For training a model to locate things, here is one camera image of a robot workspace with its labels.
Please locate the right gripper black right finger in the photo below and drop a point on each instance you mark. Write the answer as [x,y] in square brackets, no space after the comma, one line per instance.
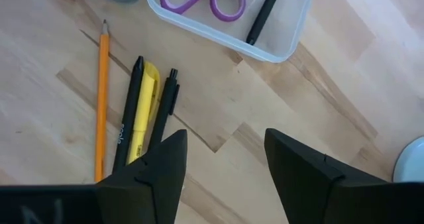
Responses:
[308,184]

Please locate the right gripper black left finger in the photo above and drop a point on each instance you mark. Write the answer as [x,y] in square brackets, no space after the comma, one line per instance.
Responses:
[155,184]

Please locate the yellow highlighter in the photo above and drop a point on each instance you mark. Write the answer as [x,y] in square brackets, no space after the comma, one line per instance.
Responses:
[144,111]

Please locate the black pen with scale print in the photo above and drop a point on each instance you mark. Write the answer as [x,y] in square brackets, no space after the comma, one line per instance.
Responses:
[265,12]
[129,111]

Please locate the black click pen with clip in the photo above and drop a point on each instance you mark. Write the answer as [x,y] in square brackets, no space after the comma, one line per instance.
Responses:
[165,101]

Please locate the orange pencil with eraser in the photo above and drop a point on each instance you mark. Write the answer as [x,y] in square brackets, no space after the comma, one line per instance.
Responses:
[102,101]

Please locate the clear plastic supply box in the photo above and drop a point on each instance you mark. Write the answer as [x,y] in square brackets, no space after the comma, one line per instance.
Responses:
[285,41]

